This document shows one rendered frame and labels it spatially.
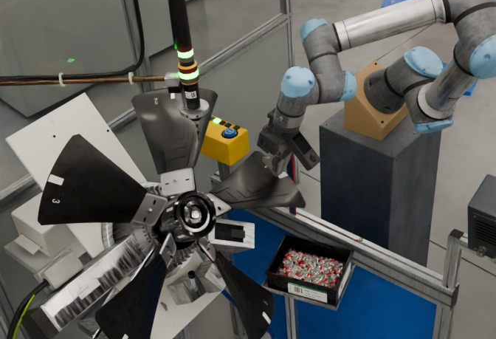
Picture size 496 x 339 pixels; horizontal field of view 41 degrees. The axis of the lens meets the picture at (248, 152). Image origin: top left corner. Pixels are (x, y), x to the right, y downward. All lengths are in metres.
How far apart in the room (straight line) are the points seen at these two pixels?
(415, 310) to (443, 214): 1.39
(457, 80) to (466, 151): 2.06
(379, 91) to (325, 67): 0.52
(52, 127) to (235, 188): 0.52
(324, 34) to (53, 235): 1.03
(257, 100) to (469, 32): 1.50
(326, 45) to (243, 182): 0.43
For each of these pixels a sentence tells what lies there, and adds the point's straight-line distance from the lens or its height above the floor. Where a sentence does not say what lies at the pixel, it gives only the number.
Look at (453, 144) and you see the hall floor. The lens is 3.92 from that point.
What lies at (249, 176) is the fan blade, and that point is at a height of 1.15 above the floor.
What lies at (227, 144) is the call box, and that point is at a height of 1.07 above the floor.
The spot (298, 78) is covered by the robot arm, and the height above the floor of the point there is 1.49.
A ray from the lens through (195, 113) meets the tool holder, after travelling 1.55.
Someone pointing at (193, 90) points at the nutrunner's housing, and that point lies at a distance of 1.54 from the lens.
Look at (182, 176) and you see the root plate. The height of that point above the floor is 1.26.
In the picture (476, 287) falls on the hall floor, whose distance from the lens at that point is 3.15.
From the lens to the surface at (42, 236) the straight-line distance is 2.12.
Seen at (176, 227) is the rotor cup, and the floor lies 1.22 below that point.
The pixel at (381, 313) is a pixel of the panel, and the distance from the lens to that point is 2.22.
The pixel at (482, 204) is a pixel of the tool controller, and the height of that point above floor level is 1.23.
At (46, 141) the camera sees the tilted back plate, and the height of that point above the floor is 1.32.
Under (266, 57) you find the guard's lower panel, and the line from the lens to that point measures 3.00.
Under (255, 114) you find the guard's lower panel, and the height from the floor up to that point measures 0.62.
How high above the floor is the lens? 2.31
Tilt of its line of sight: 37 degrees down
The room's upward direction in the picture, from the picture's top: 6 degrees counter-clockwise
